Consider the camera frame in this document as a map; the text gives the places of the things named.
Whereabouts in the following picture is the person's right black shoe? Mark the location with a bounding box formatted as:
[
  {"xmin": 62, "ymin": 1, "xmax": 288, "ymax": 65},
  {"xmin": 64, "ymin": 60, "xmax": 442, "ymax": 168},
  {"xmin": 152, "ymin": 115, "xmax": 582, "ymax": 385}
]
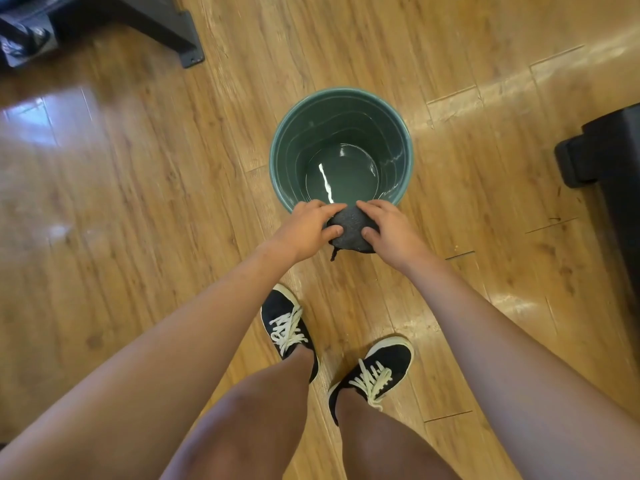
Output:
[{"xmin": 327, "ymin": 335, "xmax": 414, "ymax": 426}]

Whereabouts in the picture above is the person's left leg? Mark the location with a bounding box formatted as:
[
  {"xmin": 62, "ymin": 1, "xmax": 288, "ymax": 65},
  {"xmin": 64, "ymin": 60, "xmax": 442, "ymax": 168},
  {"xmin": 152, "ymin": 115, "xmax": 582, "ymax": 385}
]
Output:
[{"xmin": 160, "ymin": 347, "xmax": 316, "ymax": 480}]

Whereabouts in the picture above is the person's right hand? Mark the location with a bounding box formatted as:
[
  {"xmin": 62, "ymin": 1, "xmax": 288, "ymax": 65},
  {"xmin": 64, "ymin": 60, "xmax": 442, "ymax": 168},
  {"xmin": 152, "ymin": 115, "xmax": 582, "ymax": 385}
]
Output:
[{"xmin": 356, "ymin": 199, "xmax": 437, "ymax": 276}]

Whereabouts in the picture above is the person's black shoe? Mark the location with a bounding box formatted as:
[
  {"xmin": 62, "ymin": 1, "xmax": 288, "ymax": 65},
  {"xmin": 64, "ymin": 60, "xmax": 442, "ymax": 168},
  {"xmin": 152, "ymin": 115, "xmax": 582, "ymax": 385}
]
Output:
[
  {"xmin": 260, "ymin": 283, "xmax": 321, "ymax": 384},
  {"xmin": 327, "ymin": 335, "xmax": 414, "ymax": 426}
]

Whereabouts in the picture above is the person's leg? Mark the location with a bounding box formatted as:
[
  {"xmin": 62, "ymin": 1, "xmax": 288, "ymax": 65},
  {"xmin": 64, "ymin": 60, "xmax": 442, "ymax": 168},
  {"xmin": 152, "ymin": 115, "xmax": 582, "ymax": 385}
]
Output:
[
  {"xmin": 160, "ymin": 347, "xmax": 316, "ymax": 480},
  {"xmin": 335, "ymin": 387, "xmax": 461, "ymax": 480}
]

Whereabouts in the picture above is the person's left hand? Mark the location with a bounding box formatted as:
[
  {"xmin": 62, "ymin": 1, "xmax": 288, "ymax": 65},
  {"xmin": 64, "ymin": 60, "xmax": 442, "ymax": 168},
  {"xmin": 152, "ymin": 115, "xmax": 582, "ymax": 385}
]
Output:
[{"xmin": 268, "ymin": 199, "xmax": 348, "ymax": 268}]

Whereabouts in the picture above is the dark green plastic bucket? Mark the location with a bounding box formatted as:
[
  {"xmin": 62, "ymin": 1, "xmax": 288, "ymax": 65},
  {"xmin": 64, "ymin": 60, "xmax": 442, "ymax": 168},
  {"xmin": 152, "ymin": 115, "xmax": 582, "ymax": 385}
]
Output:
[{"xmin": 269, "ymin": 87, "xmax": 415, "ymax": 221}]

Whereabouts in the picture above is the black gym bench pad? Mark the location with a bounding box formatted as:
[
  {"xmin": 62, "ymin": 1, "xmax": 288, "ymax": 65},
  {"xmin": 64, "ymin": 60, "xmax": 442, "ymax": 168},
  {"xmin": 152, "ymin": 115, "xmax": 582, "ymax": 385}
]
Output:
[{"xmin": 555, "ymin": 103, "xmax": 640, "ymax": 326}]

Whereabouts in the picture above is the person's left forearm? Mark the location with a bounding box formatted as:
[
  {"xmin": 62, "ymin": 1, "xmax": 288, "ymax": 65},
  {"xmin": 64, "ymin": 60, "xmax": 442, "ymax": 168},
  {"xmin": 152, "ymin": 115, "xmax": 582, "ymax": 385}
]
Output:
[{"xmin": 0, "ymin": 245, "xmax": 296, "ymax": 480}]

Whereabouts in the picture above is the person's right leg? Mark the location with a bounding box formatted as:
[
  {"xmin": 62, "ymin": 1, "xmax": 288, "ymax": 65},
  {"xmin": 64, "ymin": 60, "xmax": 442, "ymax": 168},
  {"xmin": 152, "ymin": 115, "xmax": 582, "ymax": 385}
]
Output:
[{"xmin": 335, "ymin": 387, "xmax": 461, "ymax": 480}]

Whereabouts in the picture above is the pink cleaning cloth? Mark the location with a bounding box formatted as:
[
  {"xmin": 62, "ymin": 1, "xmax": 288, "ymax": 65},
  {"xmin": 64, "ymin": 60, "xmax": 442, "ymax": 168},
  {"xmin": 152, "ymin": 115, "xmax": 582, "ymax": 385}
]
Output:
[{"xmin": 325, "ymin": 203, "xmax": 381, "ymax": 262}]

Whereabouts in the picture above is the person's right forearm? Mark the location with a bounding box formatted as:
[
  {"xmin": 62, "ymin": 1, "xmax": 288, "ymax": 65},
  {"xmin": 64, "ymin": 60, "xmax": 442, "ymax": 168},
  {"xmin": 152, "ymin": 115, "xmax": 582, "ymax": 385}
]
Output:
[{"xmin": 405, "ymin": 257, "xmax": 640, "ymax": 480}]

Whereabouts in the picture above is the person's left black shoe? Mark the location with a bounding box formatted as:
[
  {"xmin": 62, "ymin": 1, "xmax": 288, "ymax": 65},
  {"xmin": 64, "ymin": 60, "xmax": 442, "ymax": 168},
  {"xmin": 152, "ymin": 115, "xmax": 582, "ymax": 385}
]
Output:
[{"xmin": 260, "ymin": 283, "xmax": 321, "ymax": 384}]

